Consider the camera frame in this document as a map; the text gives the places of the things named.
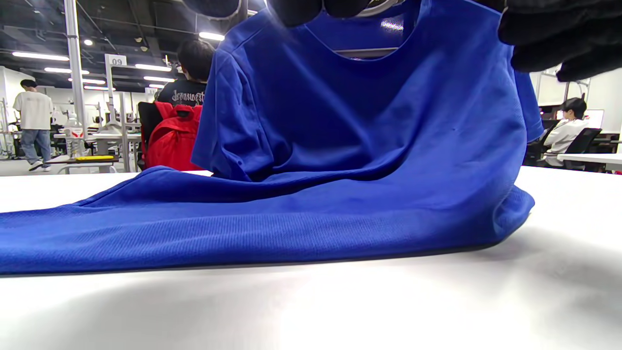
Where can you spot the red backpack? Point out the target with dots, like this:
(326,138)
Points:
(172,141)

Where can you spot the blue t-shirt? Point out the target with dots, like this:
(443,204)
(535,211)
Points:
(340,146)

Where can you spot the flat yellow tool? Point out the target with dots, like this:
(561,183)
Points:
(95,158)

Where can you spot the grey low bench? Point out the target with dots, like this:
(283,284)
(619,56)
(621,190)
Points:
(87,165)

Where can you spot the white table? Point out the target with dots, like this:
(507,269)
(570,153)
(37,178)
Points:
(590,158)

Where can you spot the black swivel chair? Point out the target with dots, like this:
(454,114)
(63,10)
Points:
(583,143)

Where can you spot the person's left hand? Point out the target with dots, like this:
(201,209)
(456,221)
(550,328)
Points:
(559,34)

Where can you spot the ceiling tube light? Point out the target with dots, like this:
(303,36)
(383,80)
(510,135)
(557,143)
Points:
(211,36)
(41,56)

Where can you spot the black office chair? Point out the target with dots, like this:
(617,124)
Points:
(147,121)

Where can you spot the silver metal column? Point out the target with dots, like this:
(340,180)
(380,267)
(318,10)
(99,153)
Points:
(76,73)

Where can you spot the clear water bottle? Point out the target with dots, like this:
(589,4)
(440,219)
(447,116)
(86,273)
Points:
(74,138)

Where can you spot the white numbered sign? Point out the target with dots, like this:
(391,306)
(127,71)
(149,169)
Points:
(115,60)

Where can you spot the grey plastic hanger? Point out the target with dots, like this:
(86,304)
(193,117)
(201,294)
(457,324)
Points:
(364,50)

